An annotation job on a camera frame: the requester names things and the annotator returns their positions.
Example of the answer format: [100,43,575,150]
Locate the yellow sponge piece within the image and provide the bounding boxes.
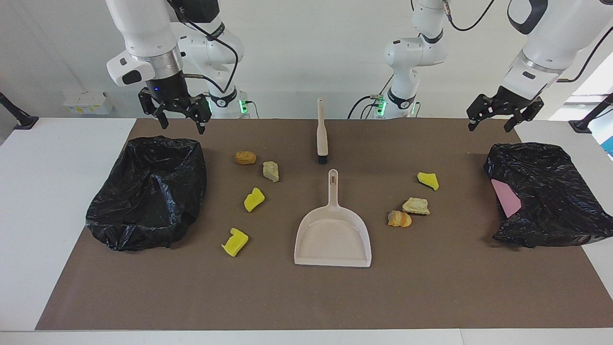
[244,187,265,213]
[221,228,250,258]
[417,172,440,191]

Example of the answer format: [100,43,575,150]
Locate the beige sponge chunk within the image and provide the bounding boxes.
[402,197,431,216]

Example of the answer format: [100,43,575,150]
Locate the beige hand brush black bristles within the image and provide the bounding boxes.
[316,98,329,164]

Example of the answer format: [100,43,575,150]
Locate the beige plastic dustpan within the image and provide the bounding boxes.
[294,169,372,268]

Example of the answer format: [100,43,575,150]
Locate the black trash bag bin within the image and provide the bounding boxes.
[85,136,207,252]

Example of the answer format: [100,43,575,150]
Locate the black trash bag over pink bin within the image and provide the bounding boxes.
[483,142,613,249]

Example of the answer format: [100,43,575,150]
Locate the black clamp stand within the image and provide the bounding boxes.
[568,93,613,134]
[0,92,39,130]

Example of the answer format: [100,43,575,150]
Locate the pink sheet in bag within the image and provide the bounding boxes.
[491,179,522,219]

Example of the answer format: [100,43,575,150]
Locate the brown table mat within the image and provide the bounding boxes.
[35,118,613,331]

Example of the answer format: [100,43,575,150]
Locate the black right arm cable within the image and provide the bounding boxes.
[165,0,240,94]

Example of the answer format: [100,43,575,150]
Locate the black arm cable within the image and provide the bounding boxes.
[441,0,613,83]
[165,0,240,94]

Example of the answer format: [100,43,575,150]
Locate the white wall socket box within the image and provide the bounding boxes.
[63,92,114,115]

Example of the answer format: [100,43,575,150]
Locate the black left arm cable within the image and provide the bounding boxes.
[441,0,613,83]

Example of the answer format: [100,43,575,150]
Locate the black left base cable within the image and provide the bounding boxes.
[347,72,394,119]

